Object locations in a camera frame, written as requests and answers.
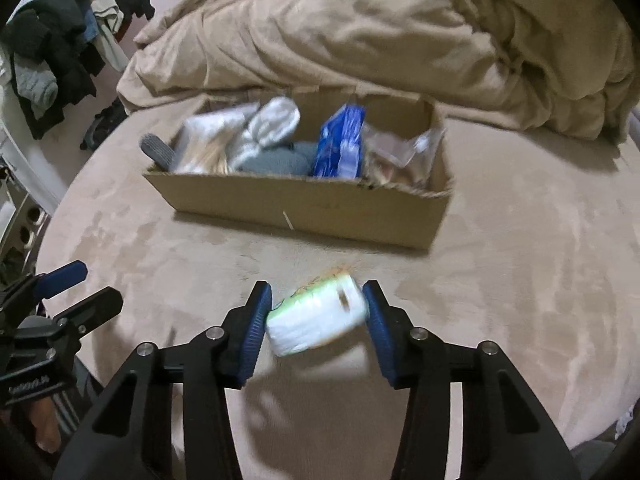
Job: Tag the dark bag on floor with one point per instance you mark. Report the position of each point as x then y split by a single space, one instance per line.
104 123

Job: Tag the grey trouser leg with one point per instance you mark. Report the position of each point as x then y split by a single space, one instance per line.
590 456

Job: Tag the cartoon tissue pack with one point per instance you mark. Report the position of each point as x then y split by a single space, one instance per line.
315 315

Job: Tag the white sock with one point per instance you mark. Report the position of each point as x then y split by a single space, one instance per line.
272 124

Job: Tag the grey dotted sock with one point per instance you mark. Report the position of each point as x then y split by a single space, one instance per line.
293 159

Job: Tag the cotton swab bag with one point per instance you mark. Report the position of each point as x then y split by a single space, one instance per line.
202 142

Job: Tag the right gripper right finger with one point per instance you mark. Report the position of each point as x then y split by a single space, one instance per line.
506 432

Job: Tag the beige duvet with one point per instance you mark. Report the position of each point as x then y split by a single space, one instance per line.
568 65

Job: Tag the blue tissue pack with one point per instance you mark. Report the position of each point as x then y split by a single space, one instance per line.
339 148

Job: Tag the clear plastic bag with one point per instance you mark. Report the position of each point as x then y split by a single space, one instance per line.
388 159

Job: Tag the brown cardboard box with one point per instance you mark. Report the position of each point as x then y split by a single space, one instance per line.
391 214

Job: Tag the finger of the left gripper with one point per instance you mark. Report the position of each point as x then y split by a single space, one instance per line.
36 287
87 315

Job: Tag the person's left hand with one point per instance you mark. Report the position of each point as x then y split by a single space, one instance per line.
35 424

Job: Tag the beige bed sheet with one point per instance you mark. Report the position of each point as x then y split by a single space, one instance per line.
538 251

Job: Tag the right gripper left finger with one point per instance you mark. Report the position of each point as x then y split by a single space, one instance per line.
127 432

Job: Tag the hanging clothes pile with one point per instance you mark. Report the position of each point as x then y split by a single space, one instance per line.
57 47

